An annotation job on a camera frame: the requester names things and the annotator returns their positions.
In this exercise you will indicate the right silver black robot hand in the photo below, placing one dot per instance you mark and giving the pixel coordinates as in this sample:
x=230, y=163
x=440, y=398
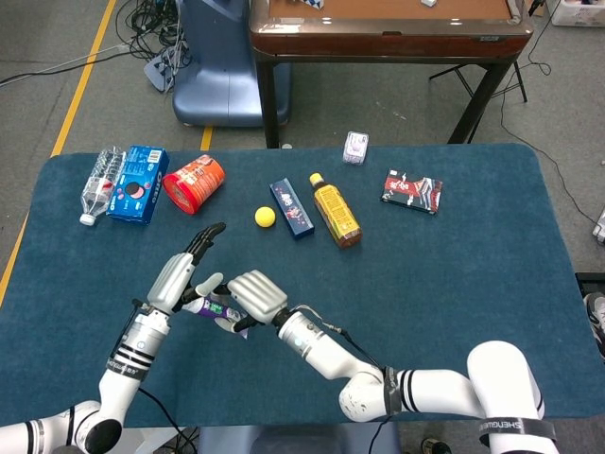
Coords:
x=260, y=295

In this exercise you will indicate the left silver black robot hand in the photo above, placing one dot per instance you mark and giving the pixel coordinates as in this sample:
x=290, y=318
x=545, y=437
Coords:
x=172, y=281

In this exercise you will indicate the purple white tube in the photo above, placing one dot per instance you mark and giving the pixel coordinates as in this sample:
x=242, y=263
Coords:
x=212, y=309

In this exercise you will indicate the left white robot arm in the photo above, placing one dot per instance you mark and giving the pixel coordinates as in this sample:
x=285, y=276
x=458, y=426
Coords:
x=137, y=340

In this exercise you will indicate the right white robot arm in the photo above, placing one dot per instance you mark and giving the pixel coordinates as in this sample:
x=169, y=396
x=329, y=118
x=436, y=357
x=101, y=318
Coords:
x=331, y=350

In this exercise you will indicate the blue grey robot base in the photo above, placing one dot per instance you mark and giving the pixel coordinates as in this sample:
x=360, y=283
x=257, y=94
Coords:
x=212, y=71

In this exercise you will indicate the yellow ball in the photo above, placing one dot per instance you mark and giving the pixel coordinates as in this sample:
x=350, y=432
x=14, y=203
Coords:
x=265, y=217

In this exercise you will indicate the dark blue slim box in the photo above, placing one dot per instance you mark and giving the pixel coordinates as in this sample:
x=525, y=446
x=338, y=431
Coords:
x=291, y=208

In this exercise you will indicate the red orange noodle cup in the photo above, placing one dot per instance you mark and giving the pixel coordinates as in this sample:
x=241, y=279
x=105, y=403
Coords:
x=194, y=182

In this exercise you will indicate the blue Oreo cookie box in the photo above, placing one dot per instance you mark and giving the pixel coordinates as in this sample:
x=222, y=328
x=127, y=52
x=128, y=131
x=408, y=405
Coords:
x=139, y=182

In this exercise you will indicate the yellow label tea bottle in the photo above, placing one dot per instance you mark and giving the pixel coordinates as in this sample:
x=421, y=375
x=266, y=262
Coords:
x=335, y=210

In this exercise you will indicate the clear plastic water bottle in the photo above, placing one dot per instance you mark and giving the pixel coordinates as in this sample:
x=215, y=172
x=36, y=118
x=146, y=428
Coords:
x=99, y=184

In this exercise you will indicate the blue grey robot torso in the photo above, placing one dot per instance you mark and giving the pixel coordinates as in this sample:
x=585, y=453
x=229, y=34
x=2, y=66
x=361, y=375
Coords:
x=283, y=440

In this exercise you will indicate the white box under table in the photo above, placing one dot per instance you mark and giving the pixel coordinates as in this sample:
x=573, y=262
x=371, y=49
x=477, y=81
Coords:
x=137, y=443

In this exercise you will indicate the blue carpet table mat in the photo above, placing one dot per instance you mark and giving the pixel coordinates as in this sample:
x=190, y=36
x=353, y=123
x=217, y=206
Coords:
x=425, y=284

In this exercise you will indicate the white purple tissue pack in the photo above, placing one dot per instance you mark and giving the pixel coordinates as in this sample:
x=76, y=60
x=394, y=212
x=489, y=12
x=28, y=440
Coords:
x=355, y=149

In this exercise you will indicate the black red flat box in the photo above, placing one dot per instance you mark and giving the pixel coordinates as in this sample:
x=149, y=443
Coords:
x=412, y=191

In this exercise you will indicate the grey power strip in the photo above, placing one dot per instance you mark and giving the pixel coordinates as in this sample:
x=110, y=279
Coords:
x=158, y=71

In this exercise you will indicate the small round floor object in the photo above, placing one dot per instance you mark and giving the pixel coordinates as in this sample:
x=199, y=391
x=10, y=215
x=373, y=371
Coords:
x=434, y=447

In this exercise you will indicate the brown mahjong table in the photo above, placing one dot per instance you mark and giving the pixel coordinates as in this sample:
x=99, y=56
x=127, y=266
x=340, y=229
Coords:
x=378, y=42

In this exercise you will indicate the blue white checkered item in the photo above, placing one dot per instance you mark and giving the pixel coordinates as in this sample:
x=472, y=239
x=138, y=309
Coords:
x=309, y=3

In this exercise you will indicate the black box on floor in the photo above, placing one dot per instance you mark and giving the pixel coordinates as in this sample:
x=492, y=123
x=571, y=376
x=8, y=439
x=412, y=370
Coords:
x=591, y=277

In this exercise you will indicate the small white tile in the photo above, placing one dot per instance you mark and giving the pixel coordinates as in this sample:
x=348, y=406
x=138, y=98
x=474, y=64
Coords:
x=428, y=2

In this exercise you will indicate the grey black shoe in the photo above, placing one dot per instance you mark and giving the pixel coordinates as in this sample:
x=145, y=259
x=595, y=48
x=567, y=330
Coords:
x=598, y=317

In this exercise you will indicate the white device on floor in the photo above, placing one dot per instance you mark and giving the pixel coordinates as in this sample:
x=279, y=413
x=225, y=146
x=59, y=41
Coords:
x=600, y=232

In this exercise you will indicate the white storage box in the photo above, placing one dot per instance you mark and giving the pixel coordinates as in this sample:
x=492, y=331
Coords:
x=579, y=12

